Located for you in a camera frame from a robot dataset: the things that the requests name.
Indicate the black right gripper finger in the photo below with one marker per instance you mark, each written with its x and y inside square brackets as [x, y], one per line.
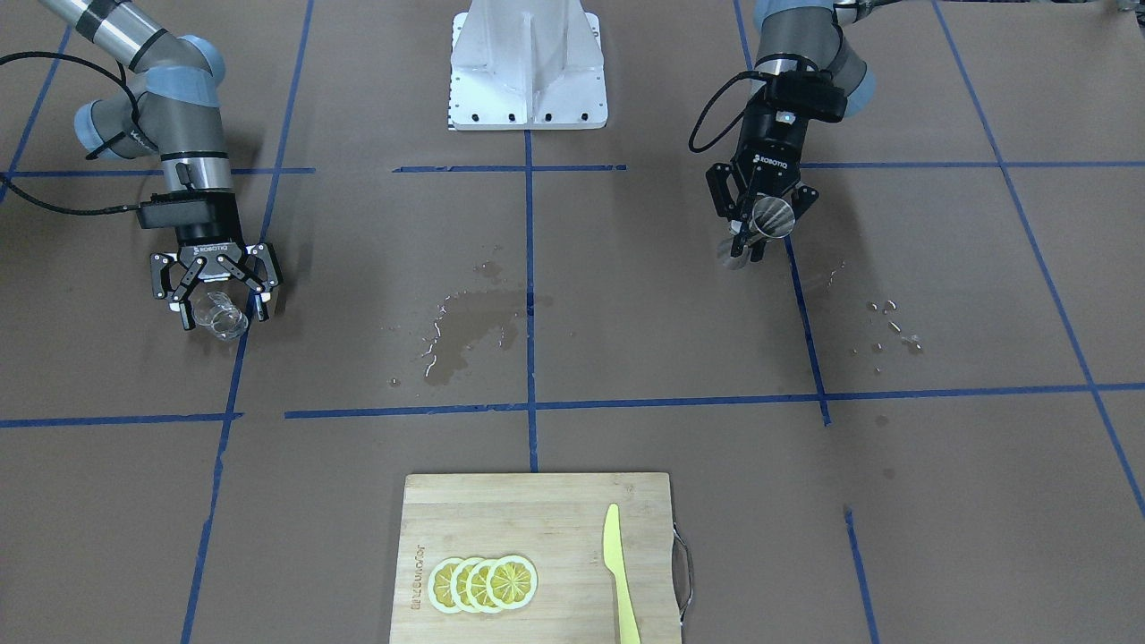
[257, 268]
[178, 296]

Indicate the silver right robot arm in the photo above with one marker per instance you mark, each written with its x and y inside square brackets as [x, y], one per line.
[169, 109]

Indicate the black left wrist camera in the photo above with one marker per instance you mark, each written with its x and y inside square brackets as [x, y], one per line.
[808, 94]

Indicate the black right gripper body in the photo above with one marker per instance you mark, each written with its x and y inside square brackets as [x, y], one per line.
[211, 251]

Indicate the steel jigger cup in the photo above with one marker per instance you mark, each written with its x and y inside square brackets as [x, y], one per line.
[768, 218]

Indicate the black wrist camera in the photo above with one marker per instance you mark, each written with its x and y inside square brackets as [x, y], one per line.
[808, 94]
[188, 208]

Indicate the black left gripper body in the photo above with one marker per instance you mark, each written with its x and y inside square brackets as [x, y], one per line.
[767, 148]

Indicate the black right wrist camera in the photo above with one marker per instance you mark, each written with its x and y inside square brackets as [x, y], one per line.
[188, 208]

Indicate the bamboo cutting board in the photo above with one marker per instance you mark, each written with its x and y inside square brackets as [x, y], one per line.
[556, 521]

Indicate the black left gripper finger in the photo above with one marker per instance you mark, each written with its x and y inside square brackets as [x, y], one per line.
[801, 199]
[732, 203]

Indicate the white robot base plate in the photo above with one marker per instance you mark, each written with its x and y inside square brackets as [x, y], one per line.
[527, 65]

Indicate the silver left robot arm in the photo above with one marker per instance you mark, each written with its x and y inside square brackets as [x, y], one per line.
[807, 36]

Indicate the clear glass measuring cup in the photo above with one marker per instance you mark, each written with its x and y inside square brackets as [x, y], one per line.
[215, 312]

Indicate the yellow plastic knife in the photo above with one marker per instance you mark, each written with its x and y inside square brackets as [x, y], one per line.
[613, 551]

